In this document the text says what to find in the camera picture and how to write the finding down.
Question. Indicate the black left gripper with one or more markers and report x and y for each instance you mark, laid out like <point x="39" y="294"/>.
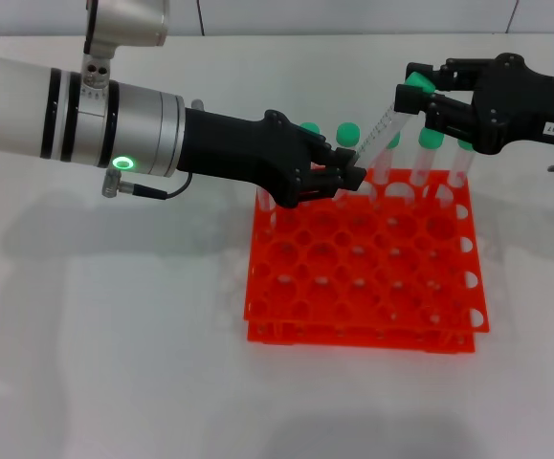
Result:
<point x="248" y="153"/>

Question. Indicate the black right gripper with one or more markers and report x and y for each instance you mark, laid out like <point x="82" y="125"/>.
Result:
<point x="525" y="110"/>

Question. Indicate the clear test tube green cap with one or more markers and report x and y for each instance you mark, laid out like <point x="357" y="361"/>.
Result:
<point x="311" y="127"/>
<point x="458" y="172"/>
<point x="347" y="134"/>
<point x="264" y="203"/>
<point x="385" y="167"/>
<point x="429" y="139"/>
<point x="382" y="131"/>

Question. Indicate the orange test tube rack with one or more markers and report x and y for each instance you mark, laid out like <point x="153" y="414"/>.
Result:
<point x="353" y="340"/>

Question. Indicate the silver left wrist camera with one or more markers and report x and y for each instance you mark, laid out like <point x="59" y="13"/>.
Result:
<point x="133" y="21"/>

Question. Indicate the silver camera mount bracket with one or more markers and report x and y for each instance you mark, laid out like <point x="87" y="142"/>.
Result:
<point x="94" y="74"/>

